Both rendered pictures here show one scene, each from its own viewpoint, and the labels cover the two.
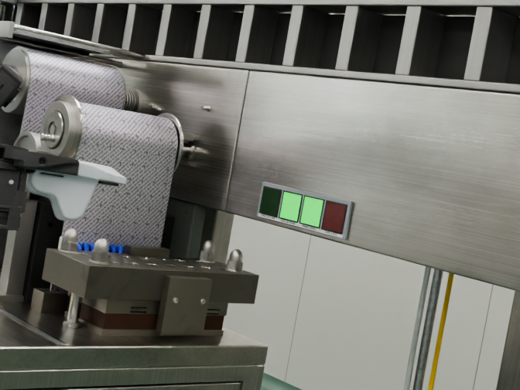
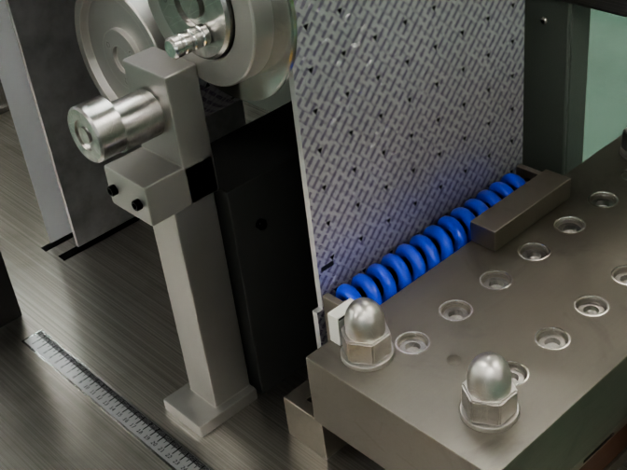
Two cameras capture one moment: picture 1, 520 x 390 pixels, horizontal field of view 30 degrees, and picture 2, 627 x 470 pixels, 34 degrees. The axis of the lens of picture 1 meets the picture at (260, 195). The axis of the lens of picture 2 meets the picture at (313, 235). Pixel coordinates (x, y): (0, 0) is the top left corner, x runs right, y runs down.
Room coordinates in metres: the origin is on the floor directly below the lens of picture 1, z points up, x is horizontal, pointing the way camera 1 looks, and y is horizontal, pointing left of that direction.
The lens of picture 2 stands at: (1.30, 0.35, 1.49)
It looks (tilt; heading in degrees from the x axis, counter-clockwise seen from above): 34 degrees down; 2
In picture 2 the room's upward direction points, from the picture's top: 7 degrees counter-clockwise
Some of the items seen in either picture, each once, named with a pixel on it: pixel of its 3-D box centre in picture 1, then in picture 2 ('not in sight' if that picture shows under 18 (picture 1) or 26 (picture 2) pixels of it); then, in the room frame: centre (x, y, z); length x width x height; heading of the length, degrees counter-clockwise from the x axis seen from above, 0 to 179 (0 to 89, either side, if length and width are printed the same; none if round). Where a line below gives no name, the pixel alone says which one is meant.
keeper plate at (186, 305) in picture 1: (185, 306); not in sight; (1.83, 0.10, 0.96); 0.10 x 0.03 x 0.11; 131
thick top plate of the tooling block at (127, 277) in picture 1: (154, 276); (578, 295); (1.89, 0.18, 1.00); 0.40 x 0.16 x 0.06; 131
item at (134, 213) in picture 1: (118, 209); (423, 132); (1.96, 0.28, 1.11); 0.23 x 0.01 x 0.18; 131
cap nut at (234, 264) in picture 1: (235, 259); not in sight; (1.96, 0.03, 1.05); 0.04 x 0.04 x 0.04
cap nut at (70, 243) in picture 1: (70, 240); (365, 327); (1.82, 0.34, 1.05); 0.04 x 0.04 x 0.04
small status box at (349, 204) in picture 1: (302, 209); not in sight; (1.84, -0.08, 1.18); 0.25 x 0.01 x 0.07; 41
